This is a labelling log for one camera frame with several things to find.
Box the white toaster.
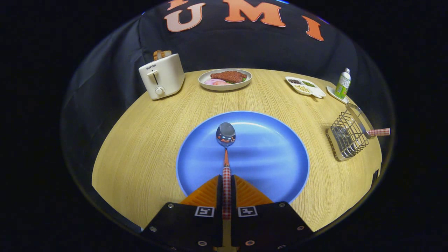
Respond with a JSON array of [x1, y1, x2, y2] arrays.
[[138, 53, 185, 100]]

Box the white square coaster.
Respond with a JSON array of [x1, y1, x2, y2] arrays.
[[326, 86, 350, 104]]

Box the grey oval plate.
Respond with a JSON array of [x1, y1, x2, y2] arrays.
[[198, 68, 252, 91]]

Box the brown grilled meat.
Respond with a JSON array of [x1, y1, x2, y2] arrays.
[[210, 70, 247, 84]]

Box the green labelled bottle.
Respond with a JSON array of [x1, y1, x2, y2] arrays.
[[335, 68, 352, 99]]

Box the blue round plate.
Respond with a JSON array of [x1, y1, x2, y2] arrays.
[[176, 111, 310, 204]]

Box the black backdrop cloth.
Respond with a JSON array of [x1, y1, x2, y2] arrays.
[[59, 0, 396, 196]]

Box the checkered handle spoon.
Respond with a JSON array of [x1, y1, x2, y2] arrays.
[[216, 122, 236, 220]]

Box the white divided dish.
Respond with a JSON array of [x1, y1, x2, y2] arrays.
[[285, 76, 326, 98]]

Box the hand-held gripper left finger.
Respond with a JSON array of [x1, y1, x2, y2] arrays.
[[140, 174, 224, 252]]

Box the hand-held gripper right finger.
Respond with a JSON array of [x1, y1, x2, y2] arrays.
[[230, 174, 314, 252]]

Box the metal wire cutlery basket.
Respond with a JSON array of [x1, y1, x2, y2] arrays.
[[326, 103, 376, 161]]

